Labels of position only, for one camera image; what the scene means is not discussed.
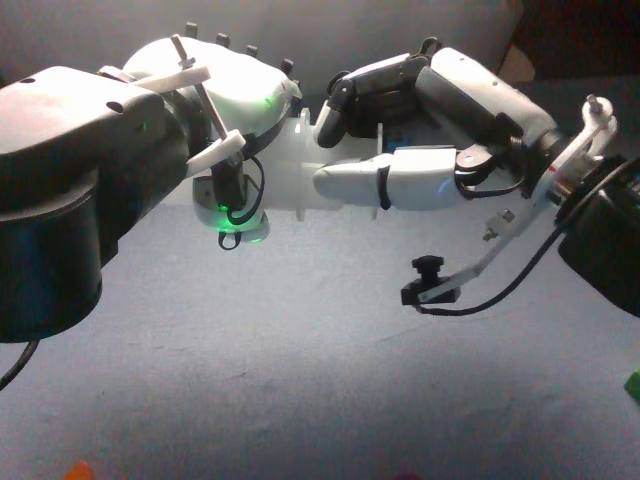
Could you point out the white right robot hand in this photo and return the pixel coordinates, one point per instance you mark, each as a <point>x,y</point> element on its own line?
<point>475,85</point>

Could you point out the translucent white plastic tube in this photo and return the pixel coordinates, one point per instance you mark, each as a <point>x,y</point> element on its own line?
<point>285,170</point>

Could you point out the black curtain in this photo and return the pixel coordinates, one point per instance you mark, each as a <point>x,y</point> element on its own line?
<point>590,35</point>

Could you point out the grey table cloth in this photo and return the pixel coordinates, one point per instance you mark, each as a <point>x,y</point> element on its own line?
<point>300,375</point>

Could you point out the green cube block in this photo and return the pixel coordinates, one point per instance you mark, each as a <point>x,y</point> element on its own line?
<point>634,386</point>

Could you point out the orange block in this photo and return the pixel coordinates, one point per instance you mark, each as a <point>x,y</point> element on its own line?
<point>80,472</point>

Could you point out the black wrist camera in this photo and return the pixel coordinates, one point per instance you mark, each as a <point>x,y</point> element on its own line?
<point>430,292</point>

